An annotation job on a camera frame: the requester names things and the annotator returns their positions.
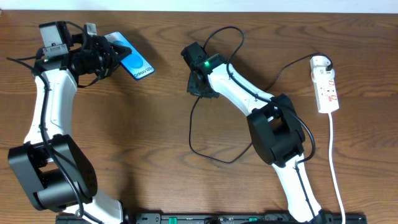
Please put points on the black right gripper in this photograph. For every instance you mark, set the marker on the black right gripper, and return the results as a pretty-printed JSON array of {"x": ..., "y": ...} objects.
[{"x": 192, "y": 90}]

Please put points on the white power strip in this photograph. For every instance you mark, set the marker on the white power strip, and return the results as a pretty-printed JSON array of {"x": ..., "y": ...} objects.
[{"x": 325, "y": 90}]

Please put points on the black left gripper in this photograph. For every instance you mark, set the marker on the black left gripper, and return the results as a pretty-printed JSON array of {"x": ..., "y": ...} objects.
[{"x": 111, "y": 58}]

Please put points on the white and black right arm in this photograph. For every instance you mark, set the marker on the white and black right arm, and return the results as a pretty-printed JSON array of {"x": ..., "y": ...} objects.
[{"x": 277, "y": 133}]

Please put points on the blue Galaxy smartphone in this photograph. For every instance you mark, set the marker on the blue Galaxy smartphone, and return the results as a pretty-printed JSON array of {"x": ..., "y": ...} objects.
[{"x": 135, "y": 64}]

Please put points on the white USB charger plug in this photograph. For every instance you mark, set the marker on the white USB charger plug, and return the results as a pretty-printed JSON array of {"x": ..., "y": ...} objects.
[{"x": 321, "y": 61}]

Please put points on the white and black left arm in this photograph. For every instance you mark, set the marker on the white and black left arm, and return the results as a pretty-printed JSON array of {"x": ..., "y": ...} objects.
[{"x": 52, "y": 170}]

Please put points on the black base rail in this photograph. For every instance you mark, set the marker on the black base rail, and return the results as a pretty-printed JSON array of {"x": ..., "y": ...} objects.
[{"x": 156, "y": 218}]

